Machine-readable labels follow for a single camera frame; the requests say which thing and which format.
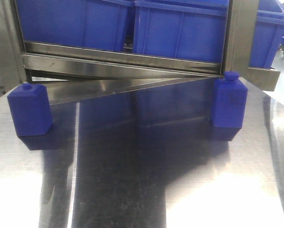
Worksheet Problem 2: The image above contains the blue bottle part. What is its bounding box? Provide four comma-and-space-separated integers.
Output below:
7, 83, 53, 137
210, 71, 248, 129

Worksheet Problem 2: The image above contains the blue plastic bin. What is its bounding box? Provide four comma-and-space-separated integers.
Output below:
133, 0, 228, 63
16, 0, 134, 52

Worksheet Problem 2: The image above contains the left blue plastic bin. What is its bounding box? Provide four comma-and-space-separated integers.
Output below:
16, 0, 134, 52

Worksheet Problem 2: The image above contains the far right blue bin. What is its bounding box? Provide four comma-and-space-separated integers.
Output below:
249, 0, 284, 68

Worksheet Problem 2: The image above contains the right blue plastic bin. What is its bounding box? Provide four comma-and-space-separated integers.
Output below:
133, 0, 228, 63

